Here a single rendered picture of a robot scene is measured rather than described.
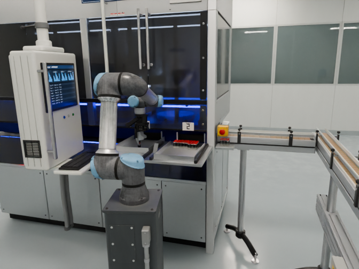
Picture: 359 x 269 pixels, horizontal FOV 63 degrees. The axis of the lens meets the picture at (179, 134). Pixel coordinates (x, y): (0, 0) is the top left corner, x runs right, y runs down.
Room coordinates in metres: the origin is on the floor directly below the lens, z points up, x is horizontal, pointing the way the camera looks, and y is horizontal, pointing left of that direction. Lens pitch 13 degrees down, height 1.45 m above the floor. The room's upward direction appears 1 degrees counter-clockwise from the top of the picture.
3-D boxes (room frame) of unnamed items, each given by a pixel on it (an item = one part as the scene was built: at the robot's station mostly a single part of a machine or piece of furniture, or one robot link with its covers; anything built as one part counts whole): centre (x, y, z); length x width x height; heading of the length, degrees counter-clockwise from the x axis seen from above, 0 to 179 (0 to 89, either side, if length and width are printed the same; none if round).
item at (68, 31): (2.37, 0.97, 1.50); 0.49 x 0.01 x 0.59; 74
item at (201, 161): (1.96, 0.14, 0.87); 0.70 x 0.48 x 0.02; 74
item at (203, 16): (2.04, -0.17, 1.40); 0.04 x 0.01 x 0.80; 74
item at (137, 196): (1.37, 0.23, 0.84); 0.15 x 0.15 x 0.10
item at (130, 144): (2.07, 0.29, 0.90); 0.34 x 0.26 x 0.04; 164
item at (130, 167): (1.37, 0.24, 0.96); 0.13 x 0.12 x 0.14; 80
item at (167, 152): (1.87, -0.01, 0.90); 0.34 x 0.26 x 0.04; 164
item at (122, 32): (2.22, 0.45, 1.50); 0.47 x 0.01 x 0.59; 74
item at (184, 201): (2.77, 0.61, 0.44); 2.06 x 1.00 x 0.88; 74
